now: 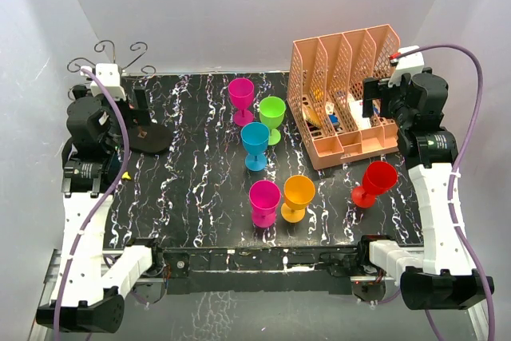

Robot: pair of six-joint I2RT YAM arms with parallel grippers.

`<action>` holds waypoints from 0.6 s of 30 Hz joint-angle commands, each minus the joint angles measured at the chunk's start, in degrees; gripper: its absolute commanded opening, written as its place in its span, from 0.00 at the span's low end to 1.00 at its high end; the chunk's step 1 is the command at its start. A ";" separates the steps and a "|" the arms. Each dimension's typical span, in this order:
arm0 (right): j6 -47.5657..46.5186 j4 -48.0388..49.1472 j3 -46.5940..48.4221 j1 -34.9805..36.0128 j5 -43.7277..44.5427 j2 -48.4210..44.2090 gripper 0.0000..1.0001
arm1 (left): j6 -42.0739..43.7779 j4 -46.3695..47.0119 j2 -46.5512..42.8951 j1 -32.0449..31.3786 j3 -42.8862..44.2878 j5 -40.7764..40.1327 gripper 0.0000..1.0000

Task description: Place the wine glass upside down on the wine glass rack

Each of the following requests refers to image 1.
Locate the metal wine glass rack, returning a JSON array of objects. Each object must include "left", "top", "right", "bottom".
[{"left": 66, "top": 39, "right": 172, "bottom": 154}]

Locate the green wine glass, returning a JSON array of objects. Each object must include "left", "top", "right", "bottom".
[{"left": 259, "top": 96, "right": 286, "bottom": 145}]

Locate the blue wine glass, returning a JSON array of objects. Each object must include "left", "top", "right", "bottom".
[{"left": 241, "top": 122, "right": 270, "bottom": 172}]

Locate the blue item in organizer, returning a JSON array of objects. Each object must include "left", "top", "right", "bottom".
[{"left": 328, "top": 114, "right": 340, "bottom": 129}]

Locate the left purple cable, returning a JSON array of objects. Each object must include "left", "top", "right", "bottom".
[{"left": 53, "top": 68, "right": 129, "bottom": 335}]

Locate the metal base frame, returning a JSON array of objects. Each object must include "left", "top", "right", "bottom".
[{"left": 35, "top": 236, "right": 494, "bottom": 334}]

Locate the orange wine glass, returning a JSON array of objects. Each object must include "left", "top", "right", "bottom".
[{"left": 280, "top": 175, "right": 315, "bottom": 224}]

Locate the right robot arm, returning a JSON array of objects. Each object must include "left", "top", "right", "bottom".
[{"left": 355, "top": 72, "right": 494, "bottom": 310}]

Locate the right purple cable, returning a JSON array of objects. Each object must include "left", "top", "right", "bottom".
[{"left": 393, "top": 44, "right": 497, "bottom": 341}]

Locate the pink file organizer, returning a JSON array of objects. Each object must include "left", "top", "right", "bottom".
[{"left": 287, "top": 24, "right": 400, "bottom": 170}]

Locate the purple cable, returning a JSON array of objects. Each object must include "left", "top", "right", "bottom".
[
  {"left": 393, "top": 44, "right": 497, "bottom": 341},
  {"left": 53, "top": 68, "right": 129, "bottom": 335}
]

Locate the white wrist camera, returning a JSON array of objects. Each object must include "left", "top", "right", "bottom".
[
  {"left": 387, "top": 46, "right": 424, "bottom": 88},
  {"left": 80, "top": 63, "right": 126, "bottom": 101}
]

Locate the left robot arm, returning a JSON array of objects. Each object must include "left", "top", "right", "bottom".
[{"left": 36, "top": 89, "right": 165, "bottom": 335}]

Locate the magenta wine glass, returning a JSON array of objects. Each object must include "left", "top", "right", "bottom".
[
  {"left": 228, "top": 77, "right": 255, "bottom": 127},
  {"left": 248, "top": 180, "right": 281, "bottom": 228}
]

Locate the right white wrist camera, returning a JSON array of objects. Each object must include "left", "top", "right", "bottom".
[{"left": 387, "top": 46, "right": 424, "bottom": 88}]

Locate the white card in organizer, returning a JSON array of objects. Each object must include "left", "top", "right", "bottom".
[{"left": 347, "top": 93, "right": 371, "bottom": 130}]

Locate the red wine glass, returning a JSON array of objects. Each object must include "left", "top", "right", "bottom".
[{"left": 351, "top": 161, "right": 398, "bottom": 208}]

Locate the magenta wine glass front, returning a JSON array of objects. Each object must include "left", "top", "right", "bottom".
[{"left": 248, "top": 180, "right": 281, "bottom": 228}]

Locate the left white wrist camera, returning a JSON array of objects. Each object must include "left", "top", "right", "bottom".
[{"left": 80, "top": 63, "right": 126, "bottom": 101}]

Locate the magenta wine glass back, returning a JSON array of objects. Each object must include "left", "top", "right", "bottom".
[{"left": 228, "top": 77, "right": 255, "bottom": 127}]

